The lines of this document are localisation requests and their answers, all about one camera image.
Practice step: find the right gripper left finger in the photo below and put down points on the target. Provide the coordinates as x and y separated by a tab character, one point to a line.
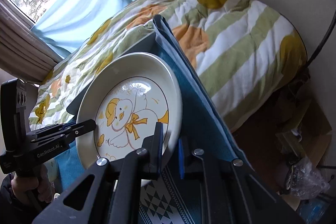
144	163

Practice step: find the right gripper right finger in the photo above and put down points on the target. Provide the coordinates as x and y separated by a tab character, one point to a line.
203	168

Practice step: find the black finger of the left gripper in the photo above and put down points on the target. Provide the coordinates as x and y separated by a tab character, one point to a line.
75	130

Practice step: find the white duck oval plate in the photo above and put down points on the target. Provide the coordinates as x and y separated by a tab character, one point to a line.
126	100

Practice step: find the person's left hand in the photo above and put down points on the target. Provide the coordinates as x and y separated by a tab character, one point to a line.
42	187

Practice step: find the blue patterned tablecloth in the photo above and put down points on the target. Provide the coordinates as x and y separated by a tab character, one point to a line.
168	199

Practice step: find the brown curtain left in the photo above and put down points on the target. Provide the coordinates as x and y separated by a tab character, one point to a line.
23	55

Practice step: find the clear plastic bag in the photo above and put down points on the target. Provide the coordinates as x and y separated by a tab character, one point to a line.
305	181

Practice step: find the cardboard box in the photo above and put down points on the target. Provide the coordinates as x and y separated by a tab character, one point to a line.
308	137

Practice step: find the floral striped quilt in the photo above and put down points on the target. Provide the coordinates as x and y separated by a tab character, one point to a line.
242	51

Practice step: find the light blue sheer curtain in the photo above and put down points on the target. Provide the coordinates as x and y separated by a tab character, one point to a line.
67	24

